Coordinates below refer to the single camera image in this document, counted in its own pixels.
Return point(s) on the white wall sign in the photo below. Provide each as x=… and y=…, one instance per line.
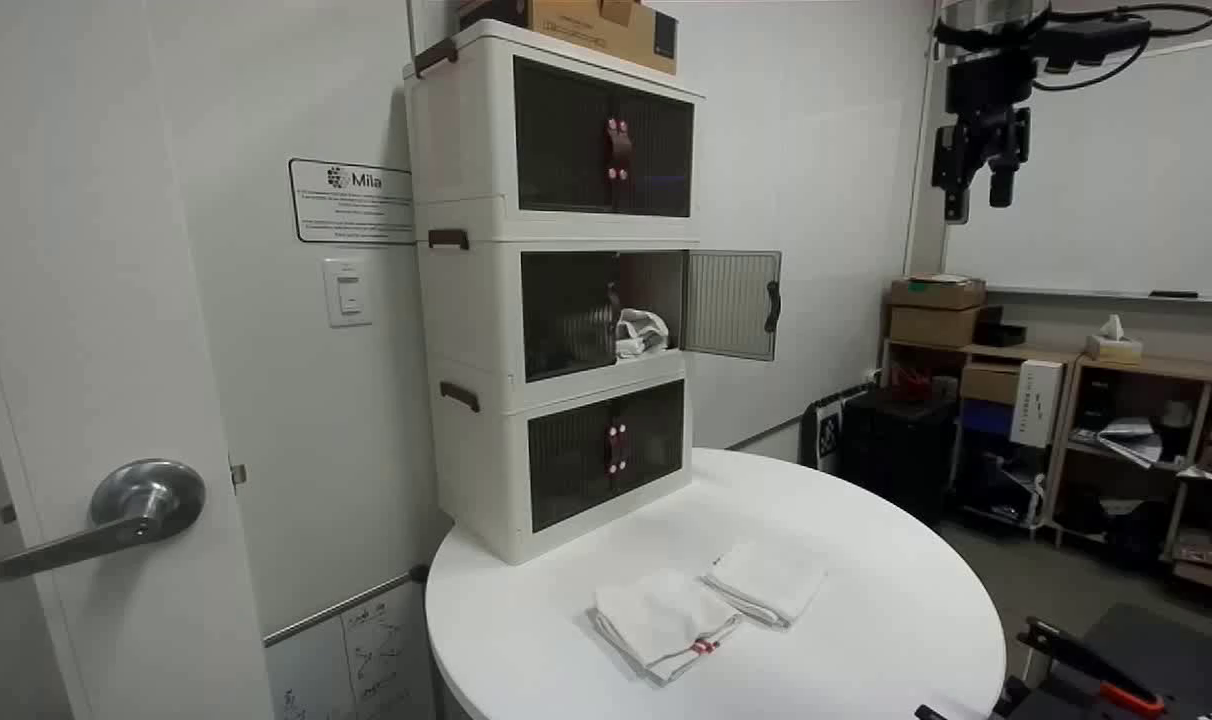
x=349, y=201

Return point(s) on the white towel with red stripe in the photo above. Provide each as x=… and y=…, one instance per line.
x=662, y=623

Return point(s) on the white door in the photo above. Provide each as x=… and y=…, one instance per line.
x=106, y=374

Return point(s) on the white towel with blue stripes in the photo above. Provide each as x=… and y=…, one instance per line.
x=643, y=335

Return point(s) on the black and red tool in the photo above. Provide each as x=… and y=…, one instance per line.
x=1112, y=684

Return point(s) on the white folded towel blue stripe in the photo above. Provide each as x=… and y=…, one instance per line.
x=771, y=583

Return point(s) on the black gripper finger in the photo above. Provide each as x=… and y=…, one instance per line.
x=959, y=206
x=1001, y=186

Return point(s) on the whiteboard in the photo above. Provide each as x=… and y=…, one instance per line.
x=1112, y=196

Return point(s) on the cardboard box on cabinet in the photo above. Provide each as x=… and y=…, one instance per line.
x=608, y=35

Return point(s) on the wooden shelf unit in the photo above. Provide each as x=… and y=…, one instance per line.
x=1130, y=455

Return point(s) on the tissue box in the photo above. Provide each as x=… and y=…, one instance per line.
x=1112, y=343

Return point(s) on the round white table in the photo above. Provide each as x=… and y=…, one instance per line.
x=896, y=626

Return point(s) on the cardboard boxes on shelf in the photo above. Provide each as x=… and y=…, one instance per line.
x=932, y=313

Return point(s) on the white light switch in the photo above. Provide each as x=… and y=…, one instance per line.
x=345, y=283

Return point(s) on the silver door lever handle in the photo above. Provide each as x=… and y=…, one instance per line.
x=143, y=503

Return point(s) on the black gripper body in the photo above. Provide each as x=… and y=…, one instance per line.
x=988, y=120

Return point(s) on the white three-tier storage cabinet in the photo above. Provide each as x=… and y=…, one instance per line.
x=549, y=196

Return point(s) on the black cube with marker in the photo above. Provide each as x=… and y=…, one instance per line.
x=887, y=447

